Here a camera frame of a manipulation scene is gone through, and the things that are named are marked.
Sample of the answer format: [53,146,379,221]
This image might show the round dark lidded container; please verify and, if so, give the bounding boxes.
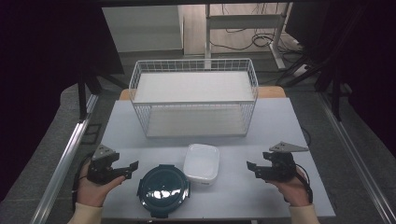
[136,163,191,219]

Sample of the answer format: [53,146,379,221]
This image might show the black floor frame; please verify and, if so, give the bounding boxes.
[80,122,104,146]

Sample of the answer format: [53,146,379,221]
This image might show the person's right hand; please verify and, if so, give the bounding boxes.
[266,167,313,208]

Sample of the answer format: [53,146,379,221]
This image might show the hand-held gripper cable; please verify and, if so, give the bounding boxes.
[71,151,95,213]
[292,162,314,205]

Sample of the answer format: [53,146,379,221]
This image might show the black cable beside table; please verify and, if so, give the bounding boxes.
[300,125,313,147]

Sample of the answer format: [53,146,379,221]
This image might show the right hand-held gripper cable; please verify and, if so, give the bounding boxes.
[292,162,314,205]

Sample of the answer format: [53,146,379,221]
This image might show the white square container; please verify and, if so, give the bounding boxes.
[182,143,221,187]

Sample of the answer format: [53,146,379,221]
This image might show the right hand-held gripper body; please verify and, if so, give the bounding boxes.
[254,141,310,183]

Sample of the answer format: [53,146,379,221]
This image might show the white cabinet panel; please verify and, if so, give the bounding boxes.
[101,5,185,53]

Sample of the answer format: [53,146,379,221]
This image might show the black metal stand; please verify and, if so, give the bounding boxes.
[77,70,129,123]
[276,52,344,122]

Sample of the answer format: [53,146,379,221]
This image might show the left hand-held gripper cable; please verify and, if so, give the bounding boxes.
[71,151,95,213]

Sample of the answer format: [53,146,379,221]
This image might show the white wire shelf rack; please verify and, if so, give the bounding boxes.
[128,58,260,139]

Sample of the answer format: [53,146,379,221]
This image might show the white metal desk frame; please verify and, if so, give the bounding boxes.
[204,2,294,70]

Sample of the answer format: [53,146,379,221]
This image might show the white power strip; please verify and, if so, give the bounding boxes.
[291,63,310,77]

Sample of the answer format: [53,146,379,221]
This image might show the aluminium rail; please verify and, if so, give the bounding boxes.
[29,92,100,224]
[317,92,396,224]

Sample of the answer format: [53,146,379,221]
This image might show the person's left hand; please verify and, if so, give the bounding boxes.
[76,161,126,208]

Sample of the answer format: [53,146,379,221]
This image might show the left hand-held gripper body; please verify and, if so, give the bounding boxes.
[86,144,121,186]

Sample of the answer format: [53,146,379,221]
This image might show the black floor cables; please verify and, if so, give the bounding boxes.
[209,3,304,53]

